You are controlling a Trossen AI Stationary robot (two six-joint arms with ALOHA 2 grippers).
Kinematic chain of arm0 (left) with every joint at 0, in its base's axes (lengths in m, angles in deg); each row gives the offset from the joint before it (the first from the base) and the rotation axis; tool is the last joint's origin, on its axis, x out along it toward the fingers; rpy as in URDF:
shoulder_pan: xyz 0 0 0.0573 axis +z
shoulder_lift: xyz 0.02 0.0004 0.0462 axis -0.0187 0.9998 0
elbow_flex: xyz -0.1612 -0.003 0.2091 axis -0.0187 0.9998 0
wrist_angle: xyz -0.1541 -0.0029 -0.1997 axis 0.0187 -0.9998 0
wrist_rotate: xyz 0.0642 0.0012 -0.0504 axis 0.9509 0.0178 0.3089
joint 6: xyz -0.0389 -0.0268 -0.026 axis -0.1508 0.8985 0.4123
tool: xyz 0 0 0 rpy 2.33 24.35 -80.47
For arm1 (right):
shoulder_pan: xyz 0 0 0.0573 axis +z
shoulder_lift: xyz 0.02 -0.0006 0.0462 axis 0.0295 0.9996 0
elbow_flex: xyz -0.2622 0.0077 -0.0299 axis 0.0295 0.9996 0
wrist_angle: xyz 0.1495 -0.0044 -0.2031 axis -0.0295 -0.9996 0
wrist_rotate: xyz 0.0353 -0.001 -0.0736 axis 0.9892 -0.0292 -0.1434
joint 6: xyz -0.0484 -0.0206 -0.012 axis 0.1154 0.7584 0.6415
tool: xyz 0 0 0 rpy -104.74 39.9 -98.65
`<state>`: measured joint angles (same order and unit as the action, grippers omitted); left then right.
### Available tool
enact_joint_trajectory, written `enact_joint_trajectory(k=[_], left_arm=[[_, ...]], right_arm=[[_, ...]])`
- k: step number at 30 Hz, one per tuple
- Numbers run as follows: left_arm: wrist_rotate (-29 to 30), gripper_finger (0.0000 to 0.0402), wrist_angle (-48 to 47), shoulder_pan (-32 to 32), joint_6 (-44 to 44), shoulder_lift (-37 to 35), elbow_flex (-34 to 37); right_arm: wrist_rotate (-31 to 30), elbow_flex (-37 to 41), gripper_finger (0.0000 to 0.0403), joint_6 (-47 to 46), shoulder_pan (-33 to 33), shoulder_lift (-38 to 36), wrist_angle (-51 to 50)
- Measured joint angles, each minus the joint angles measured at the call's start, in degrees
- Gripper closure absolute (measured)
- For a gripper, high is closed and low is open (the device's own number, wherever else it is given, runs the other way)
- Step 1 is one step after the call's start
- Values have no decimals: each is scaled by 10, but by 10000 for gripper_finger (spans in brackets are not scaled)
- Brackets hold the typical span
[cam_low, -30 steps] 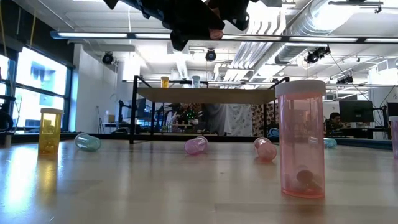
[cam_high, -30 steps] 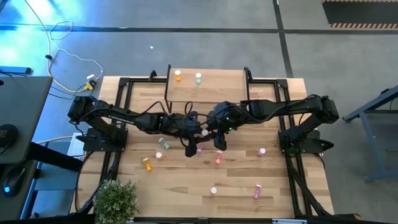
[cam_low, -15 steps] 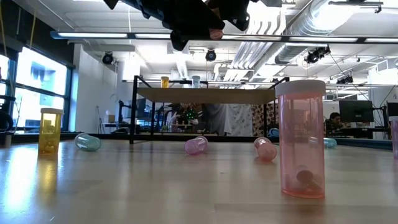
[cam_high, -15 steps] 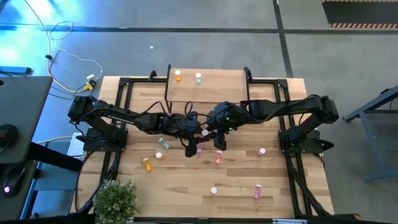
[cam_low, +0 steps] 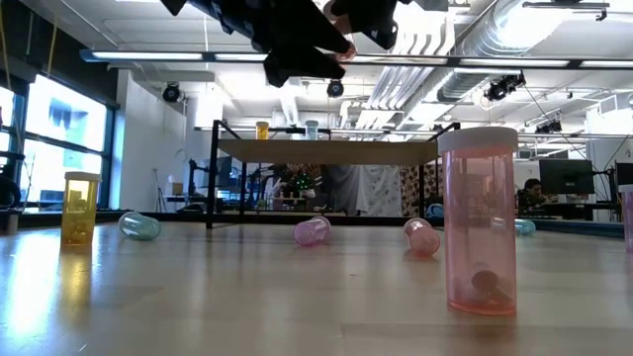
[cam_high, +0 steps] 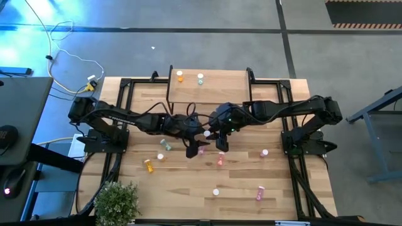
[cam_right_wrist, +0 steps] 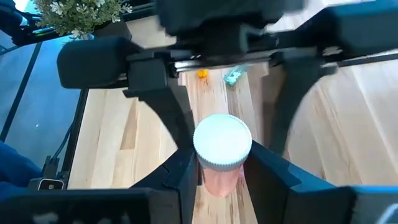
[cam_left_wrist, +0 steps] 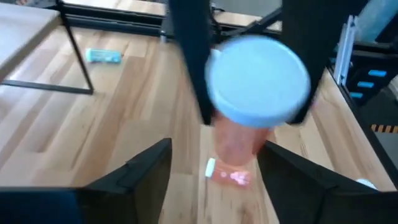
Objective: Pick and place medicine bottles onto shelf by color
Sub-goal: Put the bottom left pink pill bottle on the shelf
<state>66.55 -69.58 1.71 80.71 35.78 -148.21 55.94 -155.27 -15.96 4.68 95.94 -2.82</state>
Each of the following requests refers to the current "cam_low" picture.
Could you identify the large window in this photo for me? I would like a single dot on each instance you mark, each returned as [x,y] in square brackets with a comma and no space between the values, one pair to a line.
[64,123]

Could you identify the white hanging cloth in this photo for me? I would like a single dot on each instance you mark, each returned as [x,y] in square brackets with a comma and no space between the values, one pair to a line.
[376,190]

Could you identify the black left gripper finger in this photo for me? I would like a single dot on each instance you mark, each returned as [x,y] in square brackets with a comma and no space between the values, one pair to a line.
[306,69]
[326,42]

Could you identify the wooden shelf black metal frame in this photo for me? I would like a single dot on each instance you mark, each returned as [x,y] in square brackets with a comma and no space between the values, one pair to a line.
[326,152]

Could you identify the black office desk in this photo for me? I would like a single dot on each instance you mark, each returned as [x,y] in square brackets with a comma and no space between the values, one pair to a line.
[573,210]

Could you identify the black ceiling spotlight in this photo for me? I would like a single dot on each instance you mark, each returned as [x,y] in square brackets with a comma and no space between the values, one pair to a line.
[334,88]
[171,92]

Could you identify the black ceiling track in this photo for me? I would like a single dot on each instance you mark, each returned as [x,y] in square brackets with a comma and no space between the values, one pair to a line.
[564,5]

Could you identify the silver air duct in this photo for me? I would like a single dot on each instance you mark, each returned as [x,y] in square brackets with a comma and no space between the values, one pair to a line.
[494,39]

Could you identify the salmon medicine bottle white cap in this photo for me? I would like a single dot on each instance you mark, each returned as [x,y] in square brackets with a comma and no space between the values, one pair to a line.
[422,237]
[479,222]
[347,53]

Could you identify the blue and white ball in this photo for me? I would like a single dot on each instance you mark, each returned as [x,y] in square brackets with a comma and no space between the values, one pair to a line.
[434,211]

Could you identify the orange medicine bottle white cap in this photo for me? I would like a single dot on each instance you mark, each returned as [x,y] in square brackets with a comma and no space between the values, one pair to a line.
[262,131]
[80,212]

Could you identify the teal medicine bottle white cap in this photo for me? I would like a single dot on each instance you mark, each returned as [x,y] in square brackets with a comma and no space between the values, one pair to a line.
[525,227]
[311,130]
[139,226]

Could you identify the patterned hanging cloth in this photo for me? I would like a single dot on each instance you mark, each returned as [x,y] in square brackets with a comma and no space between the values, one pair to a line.
[409,188]

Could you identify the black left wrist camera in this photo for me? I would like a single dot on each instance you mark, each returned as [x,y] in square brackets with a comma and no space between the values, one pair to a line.
[371,20]

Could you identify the small cardboard box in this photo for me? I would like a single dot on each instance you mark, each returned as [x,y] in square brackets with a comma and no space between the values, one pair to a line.
[174,189]

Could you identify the black aluminium table frame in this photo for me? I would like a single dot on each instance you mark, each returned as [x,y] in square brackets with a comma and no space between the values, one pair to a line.
[188,216]

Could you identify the black track light cluster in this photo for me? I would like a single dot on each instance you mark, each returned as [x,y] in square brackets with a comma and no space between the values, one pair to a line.
[504,86]
[549,127]

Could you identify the thin tripod stand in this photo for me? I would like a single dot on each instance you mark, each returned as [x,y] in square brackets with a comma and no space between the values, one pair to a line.
[158,198]

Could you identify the person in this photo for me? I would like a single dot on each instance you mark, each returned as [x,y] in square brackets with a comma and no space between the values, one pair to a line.
[533,190]
[292,180]

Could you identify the black beam with light strips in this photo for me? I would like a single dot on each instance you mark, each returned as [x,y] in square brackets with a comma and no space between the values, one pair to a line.
[148,56]

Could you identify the black computer monitor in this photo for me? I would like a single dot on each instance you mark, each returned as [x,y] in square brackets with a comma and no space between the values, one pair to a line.
[624,173]
[566,176]

